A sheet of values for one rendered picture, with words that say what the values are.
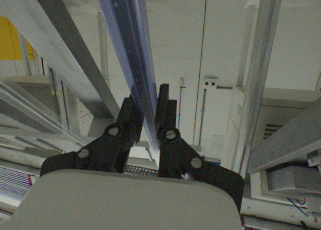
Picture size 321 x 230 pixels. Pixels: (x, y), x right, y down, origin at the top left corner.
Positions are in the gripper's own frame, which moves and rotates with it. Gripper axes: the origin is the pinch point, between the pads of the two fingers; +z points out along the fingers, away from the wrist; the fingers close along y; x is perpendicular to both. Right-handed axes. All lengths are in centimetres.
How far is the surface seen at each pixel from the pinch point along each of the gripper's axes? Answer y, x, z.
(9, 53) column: -218, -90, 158
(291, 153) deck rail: 23.9, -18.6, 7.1
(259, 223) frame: 31, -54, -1
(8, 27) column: -218, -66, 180
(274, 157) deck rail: 24.5, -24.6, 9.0
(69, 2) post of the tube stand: -9.2, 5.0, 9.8
